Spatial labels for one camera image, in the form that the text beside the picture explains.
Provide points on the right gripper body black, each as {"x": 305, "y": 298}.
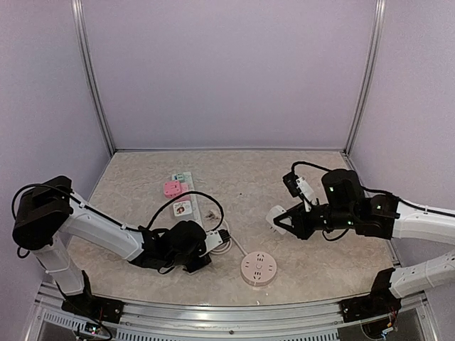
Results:
{"x": 306, "y": 228}

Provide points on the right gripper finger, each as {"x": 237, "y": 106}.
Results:
{"x": 294, "y": 229}
{"x": 294, "y": 213}

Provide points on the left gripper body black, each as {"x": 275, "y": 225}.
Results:
{"x": 200, "y": 265}

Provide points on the white multicolour power strip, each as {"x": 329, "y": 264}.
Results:
{"x": 189, "y": 186}

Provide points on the round pink power socket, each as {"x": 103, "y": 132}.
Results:
{"x": 258, "y": 268}

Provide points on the white cube socket adapter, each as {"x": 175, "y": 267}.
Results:
{"x": 182, "y": 209}

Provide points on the pink plug adapter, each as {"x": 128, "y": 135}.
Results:
{"x": 172, "y": 189}

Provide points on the green plug adapter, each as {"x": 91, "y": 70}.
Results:
{"x": 181, "y": 177}

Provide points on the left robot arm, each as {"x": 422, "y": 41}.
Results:
{"x": 43, "y": 210}

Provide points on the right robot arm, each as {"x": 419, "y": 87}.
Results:
{"x": 370, "y": 213}

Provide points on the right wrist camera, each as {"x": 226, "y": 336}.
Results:
{"x": 298, "y": 187}

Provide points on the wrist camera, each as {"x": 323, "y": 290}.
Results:
{"x": 217, "y": 242}
{"x": 298, "y": 187}

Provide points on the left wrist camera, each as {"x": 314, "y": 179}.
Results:
{"x": 217, "y": 242}

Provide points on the front aluminium rail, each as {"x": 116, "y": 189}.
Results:
{"x": 141, "y": 320}

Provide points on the right aluminium frame post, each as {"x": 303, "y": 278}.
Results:
{"x": 373, "y": 48}

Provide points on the aluminium frame post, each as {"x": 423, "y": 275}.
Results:
{"x": 84, "y": 47}
{"x": 373, "y": 48}

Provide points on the left aluminium frame post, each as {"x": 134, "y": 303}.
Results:
{"x": 84, "y": 47}

